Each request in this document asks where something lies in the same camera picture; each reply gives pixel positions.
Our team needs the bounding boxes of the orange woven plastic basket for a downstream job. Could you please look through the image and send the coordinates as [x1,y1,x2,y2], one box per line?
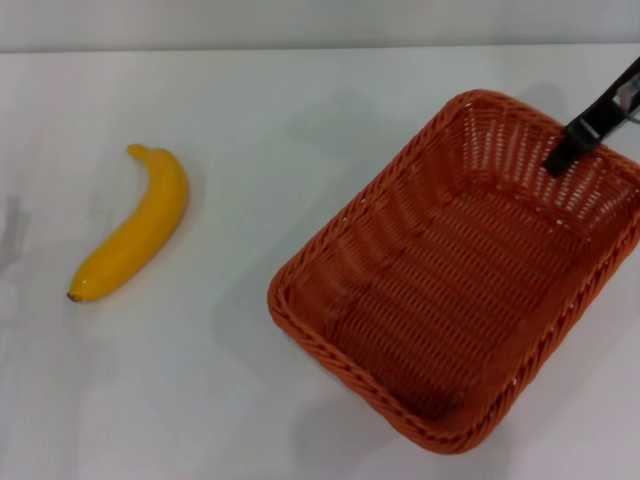
[267,88,640,455]

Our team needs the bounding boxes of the yellow banana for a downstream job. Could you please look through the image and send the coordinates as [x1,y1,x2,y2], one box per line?
[66,143,190,303]

